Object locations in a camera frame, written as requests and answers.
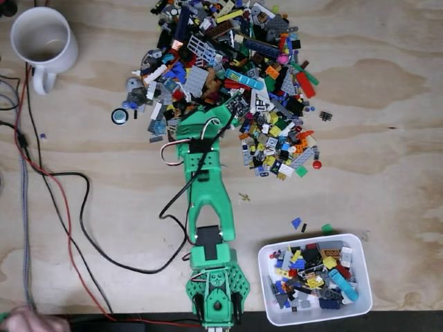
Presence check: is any long light blue Lego piece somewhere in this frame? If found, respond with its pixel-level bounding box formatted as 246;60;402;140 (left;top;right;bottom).
224;68;264;91

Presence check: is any large grey Lego plate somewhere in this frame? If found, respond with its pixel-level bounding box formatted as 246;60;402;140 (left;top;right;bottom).
182;64;210;98

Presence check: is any white Lego lattice fence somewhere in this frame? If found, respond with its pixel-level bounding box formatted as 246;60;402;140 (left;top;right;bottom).
187;34;217;66

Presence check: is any dark grey Lego wedge plate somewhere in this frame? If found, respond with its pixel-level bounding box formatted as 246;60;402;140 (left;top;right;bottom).
280;65;298;97

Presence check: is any long dark blue Lego brick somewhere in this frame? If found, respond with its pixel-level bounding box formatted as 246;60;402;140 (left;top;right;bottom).
243;37;280;59

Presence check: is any long white Lego brick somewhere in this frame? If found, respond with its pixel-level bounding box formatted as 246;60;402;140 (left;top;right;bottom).
143;64;169;85

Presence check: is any brown Lego plate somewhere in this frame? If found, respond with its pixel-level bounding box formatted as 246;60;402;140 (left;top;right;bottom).
204;23;231;39

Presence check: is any long red Lego piece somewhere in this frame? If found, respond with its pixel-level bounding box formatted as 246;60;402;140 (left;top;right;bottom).
295;71;317;100

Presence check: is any light grey Lego plate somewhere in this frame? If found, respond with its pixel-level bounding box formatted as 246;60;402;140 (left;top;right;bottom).
289;147;315;169

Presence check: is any long green Lego plate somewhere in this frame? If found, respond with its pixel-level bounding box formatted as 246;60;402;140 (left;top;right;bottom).
289;61;320;86

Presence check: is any long yellow Lego plate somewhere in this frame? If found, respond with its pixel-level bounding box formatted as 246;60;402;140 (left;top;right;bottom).
215;9;244;24

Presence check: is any long navy Lego beam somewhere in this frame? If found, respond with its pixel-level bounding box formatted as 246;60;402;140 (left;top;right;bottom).
174;6;191;42

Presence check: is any black Lego panel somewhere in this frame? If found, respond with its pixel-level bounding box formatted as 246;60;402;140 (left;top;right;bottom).
301;247;323;267

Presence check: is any light blue curved Lego piece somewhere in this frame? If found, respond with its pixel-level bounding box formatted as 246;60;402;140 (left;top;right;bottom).
327;268;360;302

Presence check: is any white plastic bin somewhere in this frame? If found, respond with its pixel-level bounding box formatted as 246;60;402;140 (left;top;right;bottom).
257;233;374;327

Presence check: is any person's hand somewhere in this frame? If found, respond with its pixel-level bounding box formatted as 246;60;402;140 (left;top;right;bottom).
0;306;71;332

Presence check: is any black wheel with silver hub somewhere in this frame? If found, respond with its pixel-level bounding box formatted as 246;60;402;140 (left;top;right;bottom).
111;108;129;125

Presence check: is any white ceramic mug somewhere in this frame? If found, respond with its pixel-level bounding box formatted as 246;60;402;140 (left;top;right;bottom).
10;6;79;96

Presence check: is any black flat box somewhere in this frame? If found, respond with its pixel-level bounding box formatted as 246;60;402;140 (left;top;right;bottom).
69;321;146;332

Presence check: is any black camera circuit board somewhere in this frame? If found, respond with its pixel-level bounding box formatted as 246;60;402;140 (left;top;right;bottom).
224;92;251;120

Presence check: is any white servo cable at wrist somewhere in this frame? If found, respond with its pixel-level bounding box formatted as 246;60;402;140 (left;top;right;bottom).
202;117;222;140

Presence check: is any white red servo cable loop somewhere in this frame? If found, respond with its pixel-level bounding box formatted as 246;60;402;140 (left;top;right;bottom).
160;138;191;167

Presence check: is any thick black cable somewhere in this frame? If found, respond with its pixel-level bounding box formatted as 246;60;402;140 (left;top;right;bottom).
39;113;239;275

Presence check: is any thin red cable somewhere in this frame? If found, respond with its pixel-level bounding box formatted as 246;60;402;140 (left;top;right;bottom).
13;64;202;328

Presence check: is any black cable with connector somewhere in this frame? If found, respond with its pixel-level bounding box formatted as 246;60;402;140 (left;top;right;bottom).
0;120;30;149

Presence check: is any thin black cable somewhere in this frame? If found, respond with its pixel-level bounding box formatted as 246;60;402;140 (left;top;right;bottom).
26;62;114;315

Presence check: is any grey braided cable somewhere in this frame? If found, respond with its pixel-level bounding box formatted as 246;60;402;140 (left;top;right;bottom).
19;151;39;312

